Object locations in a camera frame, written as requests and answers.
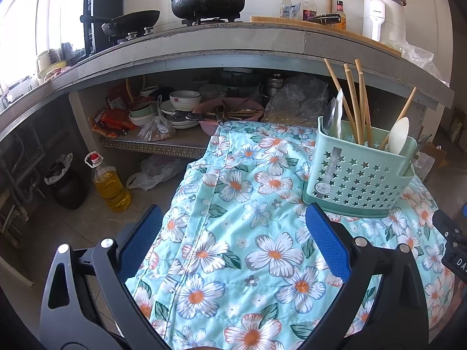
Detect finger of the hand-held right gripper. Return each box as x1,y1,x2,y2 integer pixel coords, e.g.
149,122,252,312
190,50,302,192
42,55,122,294
432,208,466,249

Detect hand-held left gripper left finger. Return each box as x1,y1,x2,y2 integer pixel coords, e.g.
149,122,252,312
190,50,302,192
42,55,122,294
39,205,167,350

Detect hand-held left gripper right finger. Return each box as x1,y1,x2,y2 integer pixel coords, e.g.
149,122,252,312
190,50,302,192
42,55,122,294
306,202,429,350

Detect green star-holed utensil basket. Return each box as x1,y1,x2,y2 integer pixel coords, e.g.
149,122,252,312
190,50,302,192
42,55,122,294
302,116,417,216

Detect wooden chopstick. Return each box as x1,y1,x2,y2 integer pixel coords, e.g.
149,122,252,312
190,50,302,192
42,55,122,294
343,63,364,145
379,87,417,150
323,58,360,144
355,59,372,147

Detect cooking oil bottle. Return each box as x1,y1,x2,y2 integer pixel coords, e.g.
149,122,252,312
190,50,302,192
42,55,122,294
85,152,132,213

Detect white plastic bag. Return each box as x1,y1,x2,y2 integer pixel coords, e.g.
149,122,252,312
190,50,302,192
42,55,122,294
126,155,187,191

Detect floral turquoise blanket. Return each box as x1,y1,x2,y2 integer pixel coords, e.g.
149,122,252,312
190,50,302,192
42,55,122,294
126,120,456,350

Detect black jar with plastic cover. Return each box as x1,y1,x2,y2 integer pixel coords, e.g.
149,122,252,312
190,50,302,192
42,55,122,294
44,153,88,210

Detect perforated metal shelf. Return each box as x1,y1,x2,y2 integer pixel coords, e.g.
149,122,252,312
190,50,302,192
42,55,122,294
100,136,210,159

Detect plastic bag of brown food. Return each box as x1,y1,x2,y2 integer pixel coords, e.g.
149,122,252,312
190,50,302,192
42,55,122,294
137,115,176,143

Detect green bowl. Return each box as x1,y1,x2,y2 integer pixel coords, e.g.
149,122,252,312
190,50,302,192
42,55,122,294
128,108,154,127

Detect red snack packets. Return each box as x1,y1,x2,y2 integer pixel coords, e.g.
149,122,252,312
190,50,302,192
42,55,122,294
89,109,137,135

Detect stack of white plates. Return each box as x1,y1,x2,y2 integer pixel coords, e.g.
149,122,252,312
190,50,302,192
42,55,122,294
160,100,201,129

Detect pink plastic basin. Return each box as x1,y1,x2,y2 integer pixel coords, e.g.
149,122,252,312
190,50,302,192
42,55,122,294
191,98,265,136

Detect white floral bowl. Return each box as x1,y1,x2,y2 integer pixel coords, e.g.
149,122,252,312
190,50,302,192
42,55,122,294
169,90,202,112

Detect steel pot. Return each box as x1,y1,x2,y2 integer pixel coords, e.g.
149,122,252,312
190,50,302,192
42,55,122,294
261,74,287,97

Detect crumpled clear plastic bag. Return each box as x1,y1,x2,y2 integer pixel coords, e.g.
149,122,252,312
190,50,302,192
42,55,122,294
399,40,447,86

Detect enamel mug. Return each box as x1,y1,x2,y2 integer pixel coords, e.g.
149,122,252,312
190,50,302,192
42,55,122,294
36,50,52,77

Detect grey concrete kitchen counter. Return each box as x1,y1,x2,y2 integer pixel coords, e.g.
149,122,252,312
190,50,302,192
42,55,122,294
0,20,455,143

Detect white kitchen appliance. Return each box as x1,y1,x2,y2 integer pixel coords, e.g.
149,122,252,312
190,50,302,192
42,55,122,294
362,0,406,42

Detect black wok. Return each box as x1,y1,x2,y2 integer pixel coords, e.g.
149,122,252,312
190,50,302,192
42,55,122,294
80,9,161,38

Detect small sauce bottle red cap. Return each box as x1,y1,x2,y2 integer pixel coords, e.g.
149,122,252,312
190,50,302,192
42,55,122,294
334,0,347,30

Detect wooden cutting board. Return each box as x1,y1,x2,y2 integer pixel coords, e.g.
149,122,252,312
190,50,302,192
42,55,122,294
250,15,362,39

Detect gas stove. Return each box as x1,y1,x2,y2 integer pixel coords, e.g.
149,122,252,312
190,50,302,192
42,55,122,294
106,16,243,46

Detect clear bottle yellow cap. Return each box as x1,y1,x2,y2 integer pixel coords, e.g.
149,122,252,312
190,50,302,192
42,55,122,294
280,0,297,20

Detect black handle kitchen knife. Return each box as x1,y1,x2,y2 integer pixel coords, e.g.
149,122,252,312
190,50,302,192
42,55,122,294
306,13,341,25

